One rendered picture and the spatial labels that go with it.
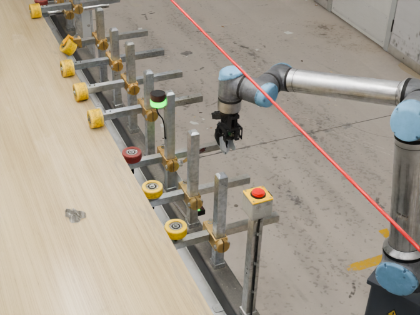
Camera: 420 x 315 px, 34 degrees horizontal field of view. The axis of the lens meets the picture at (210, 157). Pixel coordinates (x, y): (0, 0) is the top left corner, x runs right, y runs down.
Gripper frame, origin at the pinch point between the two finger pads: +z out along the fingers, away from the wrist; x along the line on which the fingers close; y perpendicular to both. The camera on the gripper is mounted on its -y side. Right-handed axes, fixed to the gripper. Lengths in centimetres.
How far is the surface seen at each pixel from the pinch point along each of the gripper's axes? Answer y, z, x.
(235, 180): 5.3, 12.1, 3.0
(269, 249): -32, 97, 47
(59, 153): -32, 7, -59
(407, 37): -188, 75, 256
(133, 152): -20.7, 6.3, -31.1
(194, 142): 9.4, -14.0, -17.7
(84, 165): -20, 7, -52
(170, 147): -15.6, 4.3, -16.7
